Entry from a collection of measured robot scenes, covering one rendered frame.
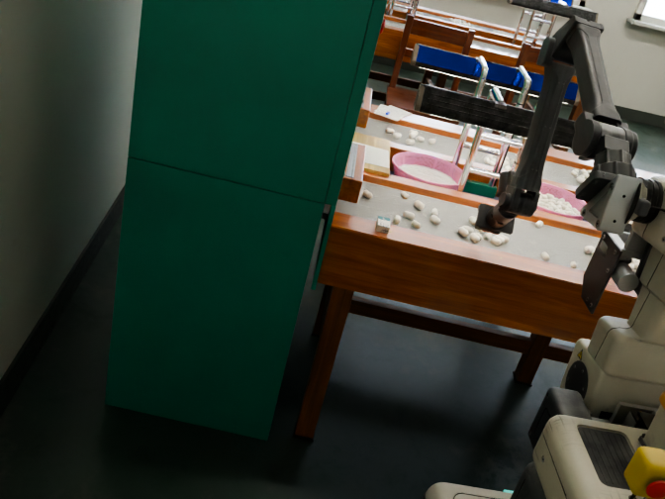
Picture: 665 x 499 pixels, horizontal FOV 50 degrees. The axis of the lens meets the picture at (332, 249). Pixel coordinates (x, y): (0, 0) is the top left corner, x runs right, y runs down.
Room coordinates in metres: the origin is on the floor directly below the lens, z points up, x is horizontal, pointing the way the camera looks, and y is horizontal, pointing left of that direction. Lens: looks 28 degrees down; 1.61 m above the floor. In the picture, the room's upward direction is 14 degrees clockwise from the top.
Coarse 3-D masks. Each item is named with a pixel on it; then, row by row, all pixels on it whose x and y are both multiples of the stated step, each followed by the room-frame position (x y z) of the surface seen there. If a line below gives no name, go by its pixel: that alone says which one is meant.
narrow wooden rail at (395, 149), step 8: (392, 144) 2.51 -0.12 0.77; (392, 152) 2.48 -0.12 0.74; (424, 152) 2.50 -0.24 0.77; (432, 152) 2.53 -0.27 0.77; (432, 160) 2.48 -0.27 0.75; (448, 160) 2.49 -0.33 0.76; (464, 160) 2.53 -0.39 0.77; (392, 168) 2.48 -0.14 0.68; (488, 168) 2.51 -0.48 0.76; (472, 176) 2.49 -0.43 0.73; (480, 176) 2.49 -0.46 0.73; (496, 184) 2.49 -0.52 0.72; (552, 184) 2.52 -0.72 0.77; (560, 184) 2.54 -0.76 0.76; (496, 192) 2.49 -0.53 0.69
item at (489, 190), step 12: (480, 60) 2.57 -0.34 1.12; (480, 84) 2.46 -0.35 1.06; (528, 84) 2.47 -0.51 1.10; (480, 96) 2.47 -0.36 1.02; (468, 132) 2.47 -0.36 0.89; (468, 144) 2.47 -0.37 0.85; (504, 144) 2.47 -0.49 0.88; (456, 156) 2.46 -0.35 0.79; (504, 156) 2.47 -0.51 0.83; (468, 180) 2.47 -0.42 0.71; (492, 180) 2.47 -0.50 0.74; (480, 192) 2.46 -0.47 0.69; (492, 192) 2.46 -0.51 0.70
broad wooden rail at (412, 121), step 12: (372, 108) 2.89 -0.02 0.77; (384, 120) 2.83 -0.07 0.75; (408, 120) 2.85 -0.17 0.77; (420, 120) 2.89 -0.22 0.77; (432, 120) 2.94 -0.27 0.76; (432, 132) 2.84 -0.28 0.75; (444, 132) 2.84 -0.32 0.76; (456, 132) 2.86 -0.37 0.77; (480, 144) 2.85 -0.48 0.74; (492, 144) 2.85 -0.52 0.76; (552, 156) 2.86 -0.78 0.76; (564, 156) 2.90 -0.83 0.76; (576, 156) 2.94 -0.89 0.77; (588, 168) 2.86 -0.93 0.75
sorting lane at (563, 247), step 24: (360, 192) 2.06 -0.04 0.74; (384, 192) 2.10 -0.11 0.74; (408, 192) 2.15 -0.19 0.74; (360, 216) 1.88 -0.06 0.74; (384, 216) 1.93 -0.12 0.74; (456, 216) 2.06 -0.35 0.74; (456, 240) 1.89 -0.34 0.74; (528, 240) 2.02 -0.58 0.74; (552, 240) 2.07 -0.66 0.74; (576, 240) 2.12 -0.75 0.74
